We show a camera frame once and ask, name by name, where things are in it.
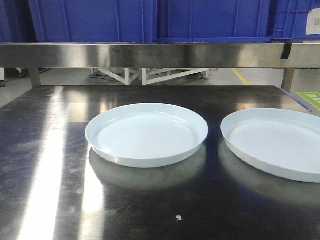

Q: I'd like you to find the left steel shelf post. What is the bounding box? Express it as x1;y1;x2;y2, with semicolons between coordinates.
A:
28;67;42;88

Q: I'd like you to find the stainless steel shelf rail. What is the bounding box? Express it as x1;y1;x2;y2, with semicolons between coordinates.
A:
0;41;320;69

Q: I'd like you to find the blue plastic bin right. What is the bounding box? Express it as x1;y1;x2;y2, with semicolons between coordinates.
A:
268;0;320;41

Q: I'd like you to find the white paper label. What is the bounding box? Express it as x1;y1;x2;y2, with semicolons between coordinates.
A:
305;8;320;36

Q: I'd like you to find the green floor sign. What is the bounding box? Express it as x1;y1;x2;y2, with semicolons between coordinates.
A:
296;91;320;111

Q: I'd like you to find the steel shelf post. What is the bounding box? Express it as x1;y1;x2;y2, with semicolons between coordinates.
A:
281;68;296;93
28;67;42;88

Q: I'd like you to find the white metal frame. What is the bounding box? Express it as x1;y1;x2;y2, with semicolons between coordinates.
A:
90;68;210;86

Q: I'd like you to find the right steel shelf post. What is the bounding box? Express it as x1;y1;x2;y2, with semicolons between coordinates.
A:
281;68;296;93

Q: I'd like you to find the black tape strip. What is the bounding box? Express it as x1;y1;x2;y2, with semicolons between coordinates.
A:
280;43;292;60

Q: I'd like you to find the blue plastic bin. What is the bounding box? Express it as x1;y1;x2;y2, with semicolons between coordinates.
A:
268;0;320;41
28;0;157;44
156;0;271;43

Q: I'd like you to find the blue plastic bin centre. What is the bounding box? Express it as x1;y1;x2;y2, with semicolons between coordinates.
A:
156;0;271;43

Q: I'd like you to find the light blue plate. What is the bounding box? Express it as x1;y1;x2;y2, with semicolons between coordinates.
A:
220;108;320;183
85;103;209;168

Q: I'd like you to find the blue plastic bin left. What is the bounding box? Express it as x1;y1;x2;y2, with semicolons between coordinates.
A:
28;0;157;44

